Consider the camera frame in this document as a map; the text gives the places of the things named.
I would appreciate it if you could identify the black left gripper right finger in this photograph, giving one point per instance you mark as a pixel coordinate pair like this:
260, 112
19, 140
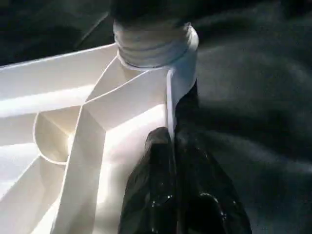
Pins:
209, 200

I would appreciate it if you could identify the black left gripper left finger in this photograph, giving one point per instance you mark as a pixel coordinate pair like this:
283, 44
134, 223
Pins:
151, 195

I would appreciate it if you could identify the white plastic table top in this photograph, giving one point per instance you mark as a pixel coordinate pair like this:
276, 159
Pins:
73, 112

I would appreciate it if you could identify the white plastic table leg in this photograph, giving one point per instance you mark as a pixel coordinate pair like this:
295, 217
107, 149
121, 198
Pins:
151, 46

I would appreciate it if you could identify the black work mat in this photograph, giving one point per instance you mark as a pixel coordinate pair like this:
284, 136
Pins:
253, 122

